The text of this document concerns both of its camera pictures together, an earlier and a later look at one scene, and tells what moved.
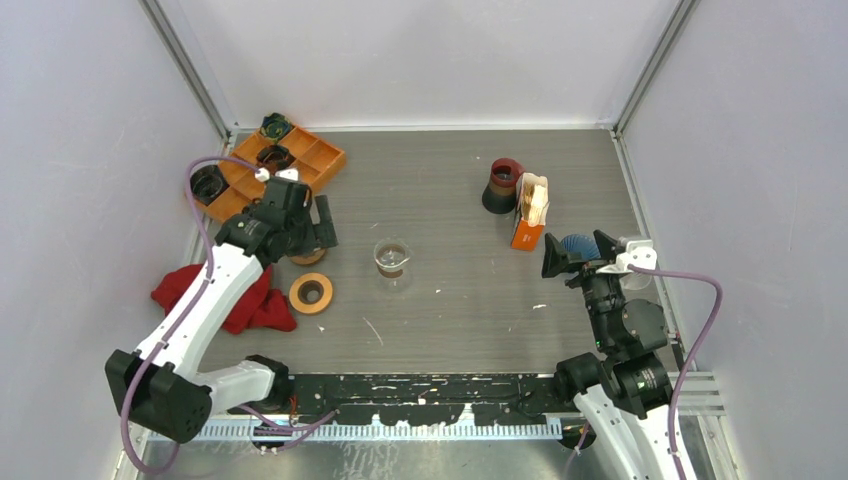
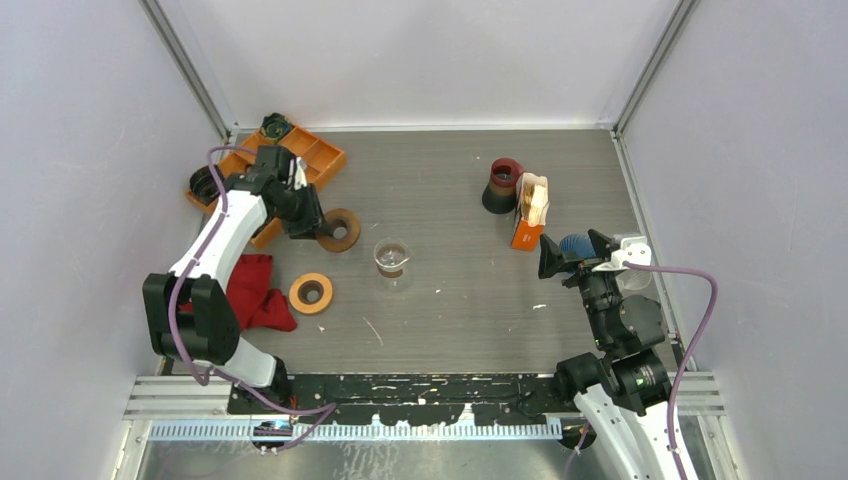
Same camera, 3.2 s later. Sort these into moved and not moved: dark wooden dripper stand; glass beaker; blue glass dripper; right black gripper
Moved: dark wooden dripper stand
Not moved: glass beaker; blue glass dripper; right black gripper
